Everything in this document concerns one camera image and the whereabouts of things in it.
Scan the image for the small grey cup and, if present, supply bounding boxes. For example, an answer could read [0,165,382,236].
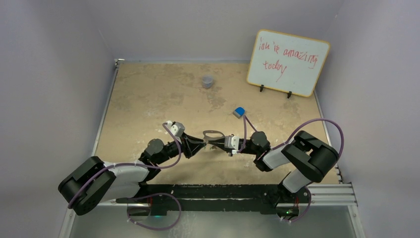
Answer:
[202,75,214,89]

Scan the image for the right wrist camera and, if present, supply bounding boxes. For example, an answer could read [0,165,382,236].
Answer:
[224,134,240,157]

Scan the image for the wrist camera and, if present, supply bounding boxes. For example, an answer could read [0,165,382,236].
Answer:
[224,134,240,157]
[166,120,185,137]

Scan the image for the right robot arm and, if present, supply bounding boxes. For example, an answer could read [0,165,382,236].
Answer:
[208,130,339,202]

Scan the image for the blue grey whiteboard eraser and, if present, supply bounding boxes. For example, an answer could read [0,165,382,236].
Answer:
[232,107,245,119]

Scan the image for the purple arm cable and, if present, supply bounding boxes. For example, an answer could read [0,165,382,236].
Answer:
[67,122,182,210]
[237,115,345,172]

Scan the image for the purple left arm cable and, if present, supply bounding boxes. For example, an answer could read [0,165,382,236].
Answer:
[67,122,182,210]

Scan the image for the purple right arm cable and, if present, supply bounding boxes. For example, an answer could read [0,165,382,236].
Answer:
[237,115,345,172]

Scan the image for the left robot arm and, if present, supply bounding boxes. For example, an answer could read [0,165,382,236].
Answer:
[58,133,206,216]

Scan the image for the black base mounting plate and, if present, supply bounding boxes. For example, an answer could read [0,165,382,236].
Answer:
[116,184,311,217]

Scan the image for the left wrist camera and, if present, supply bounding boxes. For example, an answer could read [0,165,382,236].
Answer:
[166,120,185,137]

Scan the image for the aluminium frame rail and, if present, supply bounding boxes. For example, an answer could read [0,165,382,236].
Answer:
[68,183,358,207]

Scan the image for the whiteboard with red writing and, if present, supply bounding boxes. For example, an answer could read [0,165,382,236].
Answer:
[246,29,330,97]

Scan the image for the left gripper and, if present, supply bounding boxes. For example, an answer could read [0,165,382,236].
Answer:
[156,132,206,165]

